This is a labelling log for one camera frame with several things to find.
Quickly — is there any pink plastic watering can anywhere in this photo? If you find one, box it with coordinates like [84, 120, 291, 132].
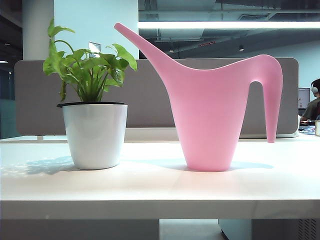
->
[113, 22, 284, 173]

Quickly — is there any seated person in dark shirt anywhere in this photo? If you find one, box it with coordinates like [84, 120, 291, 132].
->
[299, 78, 320, 126]

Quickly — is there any grey vented cabinet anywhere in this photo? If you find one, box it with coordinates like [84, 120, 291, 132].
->
[218, 218, 320, 240]

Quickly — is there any green leafy plant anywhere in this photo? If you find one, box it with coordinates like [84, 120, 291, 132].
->
[42, 17, 138, 103]

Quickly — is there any white round pillar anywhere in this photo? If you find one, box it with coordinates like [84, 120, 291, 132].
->
[22, 0, 55, 61]

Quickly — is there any computer monitor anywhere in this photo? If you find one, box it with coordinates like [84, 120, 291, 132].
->
[298, 87, 312, 110]

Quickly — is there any grey desk partition screen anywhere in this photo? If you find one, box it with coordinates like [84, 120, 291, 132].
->
[14, 57, 300, 136]

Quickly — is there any white plant pot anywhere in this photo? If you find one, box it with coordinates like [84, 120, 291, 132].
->
[56, 101, 129, 171]

